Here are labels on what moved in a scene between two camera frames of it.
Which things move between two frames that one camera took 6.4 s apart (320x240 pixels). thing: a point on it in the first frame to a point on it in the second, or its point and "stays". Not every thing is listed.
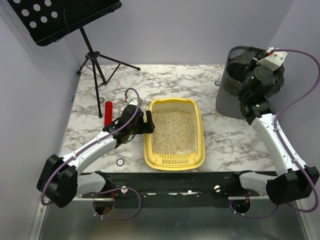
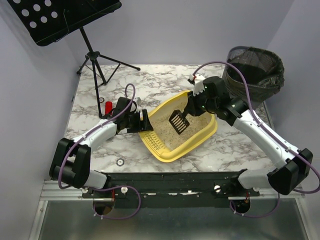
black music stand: x=45 y=20 stays
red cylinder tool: x=108 y=119 stays
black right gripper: x=253 y=60 to x=191 y=106
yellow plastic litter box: x=179 y=162 to x=164 y=142
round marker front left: x=120 y=162 stays
